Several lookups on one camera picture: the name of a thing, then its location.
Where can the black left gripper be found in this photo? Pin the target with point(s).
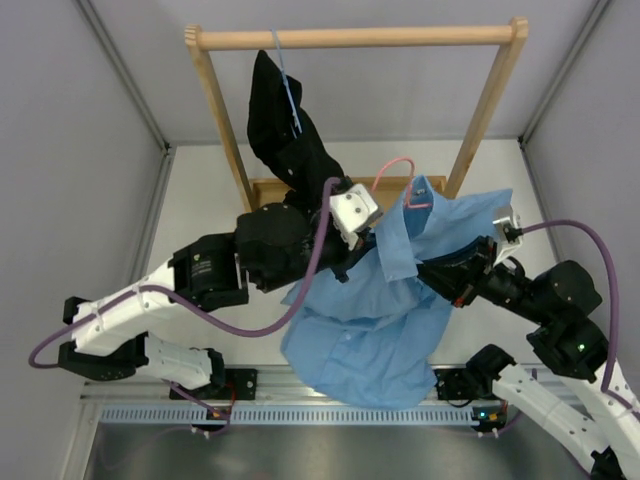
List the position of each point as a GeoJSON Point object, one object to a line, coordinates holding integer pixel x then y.
{"type": "Point", "coordinates": [366, 241]}

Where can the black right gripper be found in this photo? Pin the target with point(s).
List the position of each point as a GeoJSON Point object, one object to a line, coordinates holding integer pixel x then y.
{"type": "Point", "coordinates": [462, 273]}

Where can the light blue shirt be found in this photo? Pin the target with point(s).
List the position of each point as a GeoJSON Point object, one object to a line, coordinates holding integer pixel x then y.
{"type": "Point", "coordinates": [366, 342]}

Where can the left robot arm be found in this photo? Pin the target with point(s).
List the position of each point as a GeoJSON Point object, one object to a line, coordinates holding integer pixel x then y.
{"type": "Point", "coordinates": [272, 247]}

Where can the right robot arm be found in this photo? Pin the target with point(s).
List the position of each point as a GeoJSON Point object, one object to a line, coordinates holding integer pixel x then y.
{"type": "Point", "coordinates": [604, 440]}

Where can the black shirt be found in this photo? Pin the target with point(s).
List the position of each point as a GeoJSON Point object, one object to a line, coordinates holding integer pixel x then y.
{"type": "Point", "coordinates": [302, 163]}

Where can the blue plastic hanger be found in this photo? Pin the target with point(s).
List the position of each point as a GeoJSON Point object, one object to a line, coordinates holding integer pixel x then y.
{"type": "Point", "coordinates": [296, 124]}

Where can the wooden clothes rack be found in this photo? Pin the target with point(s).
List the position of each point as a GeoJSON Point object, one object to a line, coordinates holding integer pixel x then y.
{"type": "Point", "coordinates": [510, 40]}

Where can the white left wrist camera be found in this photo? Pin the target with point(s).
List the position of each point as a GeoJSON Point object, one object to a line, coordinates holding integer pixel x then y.
{"type": "Point", "coordinates": [353, 212]}

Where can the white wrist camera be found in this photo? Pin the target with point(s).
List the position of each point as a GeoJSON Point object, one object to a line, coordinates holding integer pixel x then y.
{"type": "Point", "coordinates": [353, 212]}
{"type": "Point", "coordinates": [507, 226]}

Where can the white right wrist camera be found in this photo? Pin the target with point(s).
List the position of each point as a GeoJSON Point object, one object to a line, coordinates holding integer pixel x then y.
{"type": "Point", "coordinates": [507, 226]}

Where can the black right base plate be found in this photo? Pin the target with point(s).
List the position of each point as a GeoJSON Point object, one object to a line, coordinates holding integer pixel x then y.
{"type": "Point", "coordinates": [462, 386]}

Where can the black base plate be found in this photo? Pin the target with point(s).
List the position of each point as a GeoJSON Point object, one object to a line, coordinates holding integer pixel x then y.
{"type": "Point", "coordinates": [462, 386]}
{"type": "Point", "coordinates": [240, 384]}

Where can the aluminium mounting rail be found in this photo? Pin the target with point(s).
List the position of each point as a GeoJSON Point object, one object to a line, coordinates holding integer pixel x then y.
{"type": "Point", "coordinates": [280, 383]}

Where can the grey slotted cable duct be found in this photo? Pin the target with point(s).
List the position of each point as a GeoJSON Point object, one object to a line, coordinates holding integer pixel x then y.
{"type": "Point", "coordinates": [297, 415]}

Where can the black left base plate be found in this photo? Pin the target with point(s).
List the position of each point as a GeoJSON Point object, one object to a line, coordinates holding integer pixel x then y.
{"type": "Point", "coordinates": [240, 384]}

